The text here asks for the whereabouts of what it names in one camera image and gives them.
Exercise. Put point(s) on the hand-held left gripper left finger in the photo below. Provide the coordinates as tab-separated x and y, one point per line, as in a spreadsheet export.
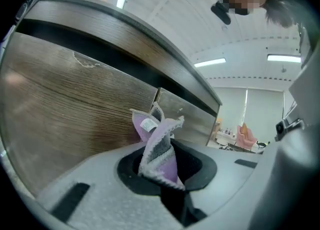
100	174

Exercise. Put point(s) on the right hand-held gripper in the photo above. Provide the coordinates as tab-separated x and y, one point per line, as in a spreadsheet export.
287	127

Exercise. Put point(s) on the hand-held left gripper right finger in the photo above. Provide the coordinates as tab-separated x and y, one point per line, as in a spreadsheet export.
225	174

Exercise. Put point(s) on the purple grey cloth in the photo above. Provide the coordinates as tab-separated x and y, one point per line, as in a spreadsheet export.
160	149

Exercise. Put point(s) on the wood-grain cabinet door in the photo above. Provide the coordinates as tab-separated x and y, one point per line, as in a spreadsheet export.
190	119
62	94

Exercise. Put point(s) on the dark wooden vanity cabinet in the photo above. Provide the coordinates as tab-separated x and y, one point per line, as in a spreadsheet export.
75	16

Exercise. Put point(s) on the white round table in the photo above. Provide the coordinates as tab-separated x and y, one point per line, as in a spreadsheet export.
225	136

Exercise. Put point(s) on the pink armchair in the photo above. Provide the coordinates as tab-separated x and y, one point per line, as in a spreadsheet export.
246	136

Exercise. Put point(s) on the black head-mounted camera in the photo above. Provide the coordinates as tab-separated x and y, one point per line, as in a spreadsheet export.
221	14

